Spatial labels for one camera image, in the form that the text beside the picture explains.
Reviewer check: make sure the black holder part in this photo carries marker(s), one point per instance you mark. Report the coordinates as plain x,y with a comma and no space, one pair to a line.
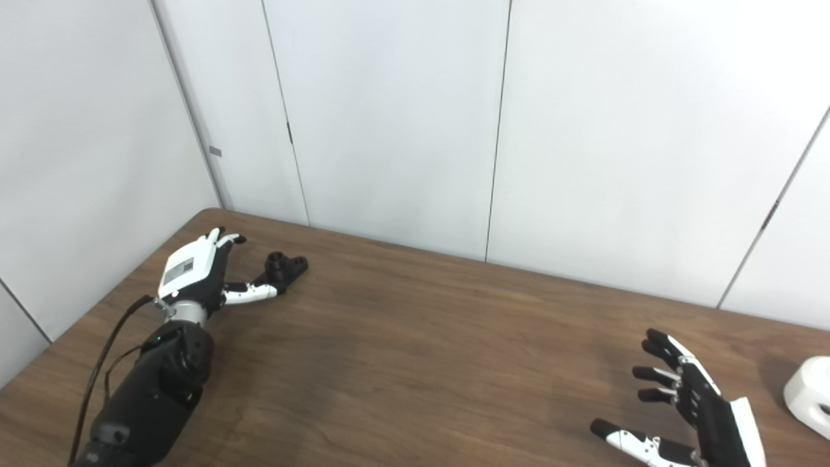
282,269

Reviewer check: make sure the round white piece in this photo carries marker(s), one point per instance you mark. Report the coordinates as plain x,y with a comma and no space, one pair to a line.
807,392

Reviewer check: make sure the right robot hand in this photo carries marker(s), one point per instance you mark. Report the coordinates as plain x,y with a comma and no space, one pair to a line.
710,408

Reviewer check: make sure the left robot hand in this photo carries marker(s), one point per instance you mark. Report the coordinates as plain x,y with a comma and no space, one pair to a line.
194,275

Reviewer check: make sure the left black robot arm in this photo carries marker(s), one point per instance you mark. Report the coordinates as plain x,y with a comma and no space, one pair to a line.
155,395

